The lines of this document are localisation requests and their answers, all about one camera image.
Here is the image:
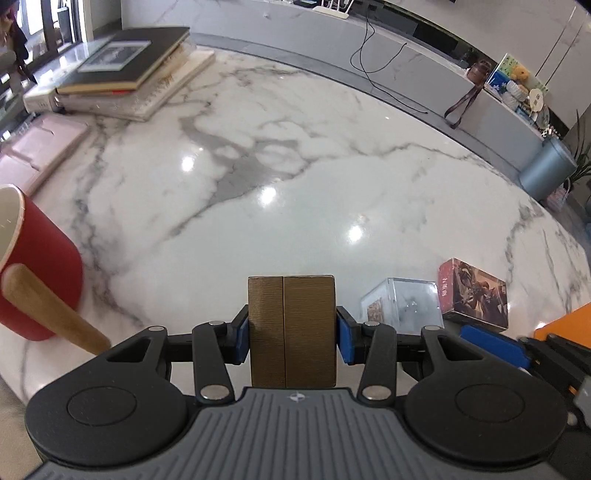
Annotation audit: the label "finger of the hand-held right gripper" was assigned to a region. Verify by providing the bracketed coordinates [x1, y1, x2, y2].
[460, 324, 580, 393]

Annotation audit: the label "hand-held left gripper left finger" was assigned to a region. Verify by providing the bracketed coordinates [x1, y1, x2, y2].
[105, 305, 252, 401]

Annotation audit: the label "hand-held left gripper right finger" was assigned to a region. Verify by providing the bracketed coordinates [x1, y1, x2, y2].
[335, 307, 481, 401]

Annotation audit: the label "brown cardboard box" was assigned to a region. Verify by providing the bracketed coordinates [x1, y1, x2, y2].
[248, 275, 337, 388]

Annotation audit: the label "printed card box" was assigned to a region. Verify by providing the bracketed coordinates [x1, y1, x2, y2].
[438, 257, 509, 329]

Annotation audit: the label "orange cardboard box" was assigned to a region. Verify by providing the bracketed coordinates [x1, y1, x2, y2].
[533, 302, 591, 343]

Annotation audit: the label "clear acrylic box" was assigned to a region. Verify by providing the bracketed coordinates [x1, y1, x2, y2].
[360, 277, 439, 326]

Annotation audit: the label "woven basket bag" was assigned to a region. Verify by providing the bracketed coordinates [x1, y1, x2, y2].
[547, 182, 573, 210]

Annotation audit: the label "grey-blue trash can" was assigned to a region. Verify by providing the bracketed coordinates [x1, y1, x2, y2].
[519, 137, 578, 201]

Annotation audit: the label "snake plant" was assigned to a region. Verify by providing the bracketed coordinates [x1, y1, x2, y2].
[570, 111, 591, 195]

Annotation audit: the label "round wooden fan ornament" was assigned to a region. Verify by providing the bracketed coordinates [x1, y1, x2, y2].
[526, 88, 548, 114]

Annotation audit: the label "grey stacked cups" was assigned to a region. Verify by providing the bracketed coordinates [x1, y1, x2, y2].
[501, 79, 527, 104]

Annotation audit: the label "stack of books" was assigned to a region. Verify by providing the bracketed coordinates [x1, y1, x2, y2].
[60, 44, 217, 121]

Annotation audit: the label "white marble television console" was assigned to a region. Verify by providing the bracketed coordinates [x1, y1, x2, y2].
[189, 0, 546, 185]

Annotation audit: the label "pink case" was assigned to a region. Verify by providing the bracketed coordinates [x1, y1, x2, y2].
[0, 113, 92, 197]

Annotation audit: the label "black hardcover book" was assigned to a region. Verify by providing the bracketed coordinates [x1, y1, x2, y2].
[56, 27, 191, 95]

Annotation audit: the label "white router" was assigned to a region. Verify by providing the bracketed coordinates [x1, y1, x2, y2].
[313, 0, 352, 19]

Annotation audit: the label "red mug with wooden handle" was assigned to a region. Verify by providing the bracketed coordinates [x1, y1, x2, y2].
[0, 184, 112, 356]

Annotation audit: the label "black cable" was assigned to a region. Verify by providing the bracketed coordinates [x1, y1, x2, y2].
[350, 4, 430, 115]

